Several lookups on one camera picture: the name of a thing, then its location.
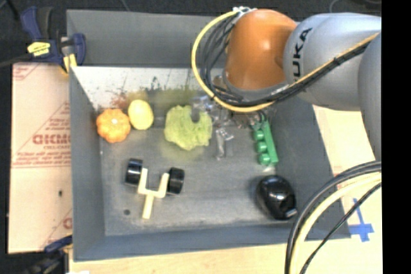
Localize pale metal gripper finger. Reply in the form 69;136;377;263
191;94;211;124
214;126;235;162

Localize green toy lettuce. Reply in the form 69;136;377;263
163;104;213;151

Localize grey metal bin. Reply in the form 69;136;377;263
66;9;351;261

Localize yellow toy lemon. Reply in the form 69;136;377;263
127;99;155;131

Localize black rounded glossy object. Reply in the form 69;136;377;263
254;174;299;221

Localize black wheels on cream axle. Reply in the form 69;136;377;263
124;157;186;220

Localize orange toy pumpkin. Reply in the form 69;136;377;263
96;108;132;144

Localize brown cardboard board red print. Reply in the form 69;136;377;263
7;62;382;255

